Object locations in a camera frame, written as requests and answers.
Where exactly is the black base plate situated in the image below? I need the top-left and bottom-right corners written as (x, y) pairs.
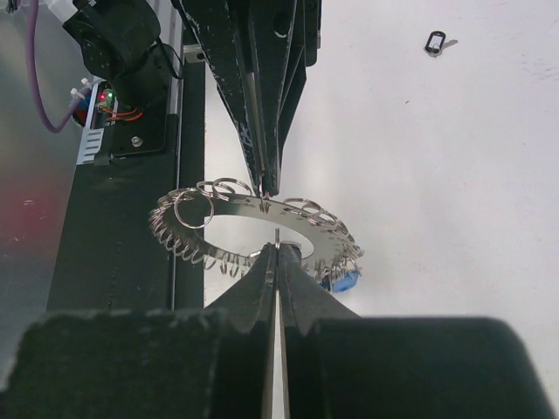
top-left (45, 43), bottom-right (206, 312)

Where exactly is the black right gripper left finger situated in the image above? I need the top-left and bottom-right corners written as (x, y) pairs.
top-left (1, 244), bottom-right (278, 418)

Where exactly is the blue key tag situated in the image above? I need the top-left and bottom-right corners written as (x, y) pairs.
top-left (321, 270), bottom-right (361, 293)

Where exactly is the left white cable duct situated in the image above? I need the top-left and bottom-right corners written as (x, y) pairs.
top-left (76, 76), bottom-right (118, 166)

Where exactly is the black tag silver key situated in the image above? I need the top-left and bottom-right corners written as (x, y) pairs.
top-left (274, 228), bottom-right (281, 250)

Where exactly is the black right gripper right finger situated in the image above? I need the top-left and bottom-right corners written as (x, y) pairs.
top-left (279, 244), bottom-right (555, 418)

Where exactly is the metal disc with key rings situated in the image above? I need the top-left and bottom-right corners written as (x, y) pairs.
top-left (149, 177), bottom-right (364, 281)

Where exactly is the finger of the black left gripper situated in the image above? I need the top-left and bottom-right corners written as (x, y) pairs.
top-left (248, 1), bottom-right (322, 196)
top-left (181, 0), bottom-right (260, 188)

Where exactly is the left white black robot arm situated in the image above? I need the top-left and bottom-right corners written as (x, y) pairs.
top-left (61, 1), bottom-right (321, 196)

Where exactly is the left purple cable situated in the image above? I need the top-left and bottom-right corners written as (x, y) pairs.
top-left (25, 0), bottom-right (84, 133)

